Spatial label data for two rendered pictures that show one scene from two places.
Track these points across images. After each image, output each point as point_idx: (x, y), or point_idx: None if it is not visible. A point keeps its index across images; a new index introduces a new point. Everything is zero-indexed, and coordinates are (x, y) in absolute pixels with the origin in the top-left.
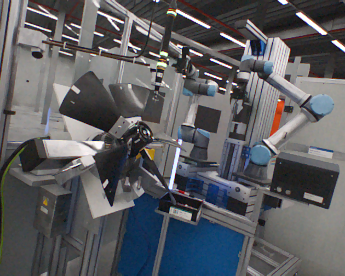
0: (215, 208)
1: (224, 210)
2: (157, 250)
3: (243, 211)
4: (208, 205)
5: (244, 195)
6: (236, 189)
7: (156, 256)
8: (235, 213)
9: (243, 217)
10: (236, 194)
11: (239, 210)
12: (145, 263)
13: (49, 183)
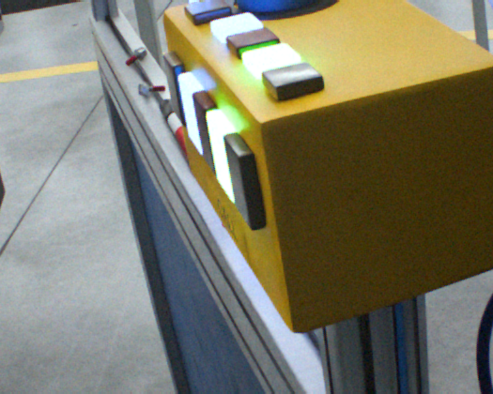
0: (156, 62)
1: (132, 50)
2: (427, 354)
3: None
4: (161, 73)
5: None
6: None
7: (428, 378)
8: (111, 39)
9: (106, 29)
10: None
11: None
12: (492, 386)
13: None
